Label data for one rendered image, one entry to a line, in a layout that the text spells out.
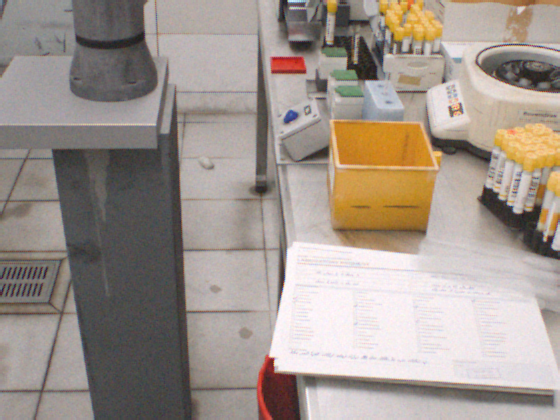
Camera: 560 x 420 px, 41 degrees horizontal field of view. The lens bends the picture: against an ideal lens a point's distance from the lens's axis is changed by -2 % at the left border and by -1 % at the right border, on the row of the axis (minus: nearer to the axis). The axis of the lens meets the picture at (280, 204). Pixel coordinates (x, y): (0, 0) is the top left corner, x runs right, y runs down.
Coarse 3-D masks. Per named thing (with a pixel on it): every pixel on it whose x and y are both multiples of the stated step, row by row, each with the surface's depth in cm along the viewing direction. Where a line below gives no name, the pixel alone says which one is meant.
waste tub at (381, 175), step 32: (352, 128) 108; (384, 128) 108; (416, 128) 108; (352, 160) 111; (384, 160) 111; (416, 160) 109; (352, 192) 99; (384, 192) 99; (416, 192) 99; (352, 224) 101; (384, 224) 101; (416, 224) 101
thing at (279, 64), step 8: (272, 56) 150; (280, 56) 151; (288, 56) 151; (296, 56) 151; (272, 64) 147; (280, 64) 149; (288, 64) 149; (296, 64) 149; (304, 64) 147; (272, 72) 145; (280, 72) 145; (288, 72) 145; (296, 72) 146; (304, 72) 146
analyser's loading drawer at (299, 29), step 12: (288, 0) 161; (300, 0) 161; (288, 12) 160; (300, 12) 157; (288, 24) 153; (300, 24) 153; (312, 24) 153; (288, 36) 154; (300, 36) 155; (312, 36) 155
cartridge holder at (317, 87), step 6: (318, 72) 138; (318, 78) 135; (306, 84) 138; (312, 84) 138; (318, 84) 135; (324, 84) 135; (306, 90) 138; (312, 90) 136; (318, 90) 136; (324, 90) 136; (312, 96) 136; (318, 96) 136; (324, 96) 136
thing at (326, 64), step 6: (324, 54) 135; (324, 60) 134; (330, 60) 133; (336, 60) 133; (342, 60) 133; (324, 66) 134; (330, 66) 134; (336, 66) 134; (342, 66) 134; (324, 72) 134; (330, 72) 135; (324, 78) 135
